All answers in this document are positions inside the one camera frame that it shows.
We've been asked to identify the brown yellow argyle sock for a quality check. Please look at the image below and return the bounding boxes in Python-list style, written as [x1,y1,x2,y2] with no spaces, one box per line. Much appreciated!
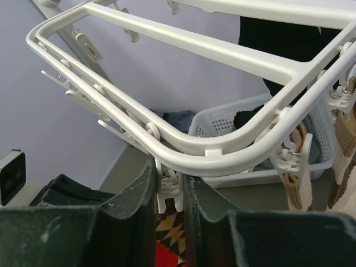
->
[155,210,187,266]

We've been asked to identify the white clothes peg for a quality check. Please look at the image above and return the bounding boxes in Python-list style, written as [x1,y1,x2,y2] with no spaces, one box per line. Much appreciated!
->
[155,159,184,214]

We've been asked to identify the black sock white stripes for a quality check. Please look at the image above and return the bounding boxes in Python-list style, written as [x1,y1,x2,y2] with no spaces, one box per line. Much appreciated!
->
[238,16,343,98]

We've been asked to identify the red plastic bin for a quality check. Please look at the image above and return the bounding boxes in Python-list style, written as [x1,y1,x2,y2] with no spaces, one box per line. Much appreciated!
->
[155,241,178,267]

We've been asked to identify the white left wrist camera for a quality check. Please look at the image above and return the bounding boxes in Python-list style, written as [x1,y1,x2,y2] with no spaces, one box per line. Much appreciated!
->
[1,149,26,206]

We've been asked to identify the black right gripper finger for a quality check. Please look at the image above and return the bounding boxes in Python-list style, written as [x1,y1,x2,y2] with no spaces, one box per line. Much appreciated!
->
[183,175,355,266]

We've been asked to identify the brown cream striped sock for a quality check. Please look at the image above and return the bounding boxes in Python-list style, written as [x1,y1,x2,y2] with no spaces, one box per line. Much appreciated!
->
[328,77,356,209]

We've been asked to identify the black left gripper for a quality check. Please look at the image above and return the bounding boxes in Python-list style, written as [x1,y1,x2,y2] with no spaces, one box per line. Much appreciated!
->
[1,160,156,266]

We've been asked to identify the white clip hanger frame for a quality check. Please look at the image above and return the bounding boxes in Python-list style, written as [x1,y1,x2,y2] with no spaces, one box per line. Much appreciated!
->
[26,0,356,179]

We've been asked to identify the white plastic laundry basket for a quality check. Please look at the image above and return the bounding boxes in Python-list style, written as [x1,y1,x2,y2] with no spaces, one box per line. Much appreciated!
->
[189,94,334,188]

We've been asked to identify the blue crumpled cloth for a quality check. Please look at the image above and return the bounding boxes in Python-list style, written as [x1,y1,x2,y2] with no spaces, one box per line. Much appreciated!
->
[162,110,195,134]

